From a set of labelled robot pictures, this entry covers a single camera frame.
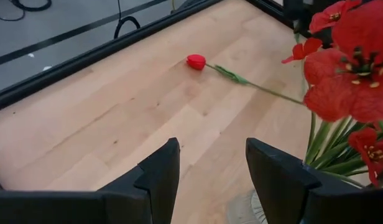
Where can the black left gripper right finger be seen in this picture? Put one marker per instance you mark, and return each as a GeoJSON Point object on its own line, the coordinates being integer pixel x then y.
{"type": "Point", "coordinates": [275, 180]}

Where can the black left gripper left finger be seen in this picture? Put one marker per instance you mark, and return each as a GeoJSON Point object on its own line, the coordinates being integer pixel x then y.
{"type": "Point", "coordinates": [163, 177]}

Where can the red artificial tulip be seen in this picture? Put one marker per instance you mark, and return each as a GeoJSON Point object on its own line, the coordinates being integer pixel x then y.
{"type": "Point", "coordinates": [196, 62]}

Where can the red artificial flower bunch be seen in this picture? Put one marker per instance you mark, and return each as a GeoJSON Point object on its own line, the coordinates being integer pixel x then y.
{"type": "Point", "coordinates": [359, 93]}

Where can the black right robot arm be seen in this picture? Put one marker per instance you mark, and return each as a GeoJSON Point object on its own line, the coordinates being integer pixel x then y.
{"type": "Point", "coordinates": [292, 11]}

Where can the clear ribbed glass vase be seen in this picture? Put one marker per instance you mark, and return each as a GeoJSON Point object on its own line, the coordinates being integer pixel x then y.
{"type": "Point", "coordinates": [259, 211]}

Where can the black aluminium table frame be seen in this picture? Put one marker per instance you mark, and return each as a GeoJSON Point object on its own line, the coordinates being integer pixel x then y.
{"type": "Point", "coordinates": [85, 60]}

